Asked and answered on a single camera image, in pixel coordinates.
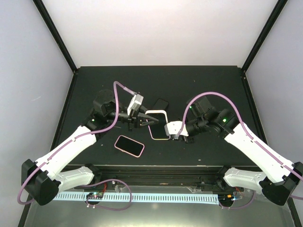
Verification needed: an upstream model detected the phone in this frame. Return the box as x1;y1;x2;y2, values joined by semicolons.
114;135;145;158
152;98;169;111
146;110;170;140

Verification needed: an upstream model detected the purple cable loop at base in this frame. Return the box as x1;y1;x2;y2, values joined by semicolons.
85;179;133;211

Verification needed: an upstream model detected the black frame post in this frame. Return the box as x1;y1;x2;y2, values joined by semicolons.
33;0;78;73
241;0;288;72

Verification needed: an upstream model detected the left small circuit board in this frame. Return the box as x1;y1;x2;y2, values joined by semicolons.
86;192;104;200

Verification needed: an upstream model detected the left black frame post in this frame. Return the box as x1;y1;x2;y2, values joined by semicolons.
33;0;78;73

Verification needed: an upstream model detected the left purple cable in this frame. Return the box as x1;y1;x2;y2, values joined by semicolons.
18;81;138;205

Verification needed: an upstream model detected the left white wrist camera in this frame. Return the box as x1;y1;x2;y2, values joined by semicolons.
127;94;143;116

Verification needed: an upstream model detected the small circuit board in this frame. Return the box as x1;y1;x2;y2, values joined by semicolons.
218;194;236;201
86;192;104;200

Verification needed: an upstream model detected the right small circuit board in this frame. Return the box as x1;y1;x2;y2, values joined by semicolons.
218;194;236;201

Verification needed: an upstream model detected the right black frame post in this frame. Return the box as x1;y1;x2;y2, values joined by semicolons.
241;0;288;72

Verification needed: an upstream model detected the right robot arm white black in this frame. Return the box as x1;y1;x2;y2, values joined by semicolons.
165;92;303;206

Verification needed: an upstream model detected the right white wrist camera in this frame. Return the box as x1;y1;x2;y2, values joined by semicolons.
164;121;189;140

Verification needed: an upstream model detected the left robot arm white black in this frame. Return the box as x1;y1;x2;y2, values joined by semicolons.
21;89;159;205

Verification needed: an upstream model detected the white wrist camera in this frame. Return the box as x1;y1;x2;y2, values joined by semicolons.
164;121;189;140
127;94;143;116

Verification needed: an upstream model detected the phone in pink case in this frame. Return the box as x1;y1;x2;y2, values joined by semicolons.
114;135;145;158

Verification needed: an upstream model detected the light blue slotted cable duct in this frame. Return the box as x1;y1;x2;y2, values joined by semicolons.
54;192;219;205

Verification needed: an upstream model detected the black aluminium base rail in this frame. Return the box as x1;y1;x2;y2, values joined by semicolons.
35;165;285;190

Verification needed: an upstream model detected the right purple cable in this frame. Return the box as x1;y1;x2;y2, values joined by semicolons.
178;91;303;201

